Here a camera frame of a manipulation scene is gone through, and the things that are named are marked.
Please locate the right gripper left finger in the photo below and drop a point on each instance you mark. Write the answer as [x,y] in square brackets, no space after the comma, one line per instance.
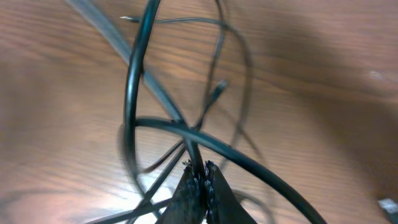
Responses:
[187,205]

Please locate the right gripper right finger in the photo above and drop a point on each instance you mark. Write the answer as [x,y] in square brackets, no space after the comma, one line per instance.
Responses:
[222,205]

